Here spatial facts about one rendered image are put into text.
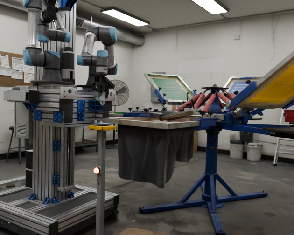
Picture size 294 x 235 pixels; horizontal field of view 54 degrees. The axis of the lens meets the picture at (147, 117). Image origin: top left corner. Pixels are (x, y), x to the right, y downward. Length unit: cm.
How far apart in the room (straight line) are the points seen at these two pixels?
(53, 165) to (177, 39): 549
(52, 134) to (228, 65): 496
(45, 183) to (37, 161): 21
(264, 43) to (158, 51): 264
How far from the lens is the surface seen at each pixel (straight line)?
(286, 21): 664
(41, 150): 268
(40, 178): 274
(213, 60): 693
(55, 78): 229
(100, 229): 213
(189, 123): 212
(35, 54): 229
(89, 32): 233
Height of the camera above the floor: 112
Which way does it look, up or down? 3 degrees down
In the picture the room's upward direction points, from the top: 2 degrees clockwise
